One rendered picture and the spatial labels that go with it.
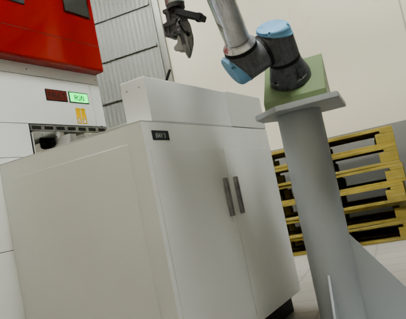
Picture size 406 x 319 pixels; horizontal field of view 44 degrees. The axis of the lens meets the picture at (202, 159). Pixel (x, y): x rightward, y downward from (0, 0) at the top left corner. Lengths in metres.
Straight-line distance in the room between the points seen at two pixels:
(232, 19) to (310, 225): 0.74
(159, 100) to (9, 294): 0.83
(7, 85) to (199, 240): 0.93
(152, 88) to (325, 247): 0.79
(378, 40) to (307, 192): 3.28
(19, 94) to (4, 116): 0.13
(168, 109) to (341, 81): 3.41
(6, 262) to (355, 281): 1.19
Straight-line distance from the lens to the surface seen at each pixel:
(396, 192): 3.79
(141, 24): 5.56
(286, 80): 1.81
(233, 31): 1.65
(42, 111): 2.08
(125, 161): 1.49
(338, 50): 4.94
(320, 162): 1.78
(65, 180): 1.65
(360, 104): 4.84
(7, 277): 1.85
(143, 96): 1.53
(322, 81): 1.82
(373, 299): 1.88
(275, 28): 1.75
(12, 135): 1.95
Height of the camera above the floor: 0.55
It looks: 5 degrees up
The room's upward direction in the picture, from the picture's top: 12 degrees counter-clockwise
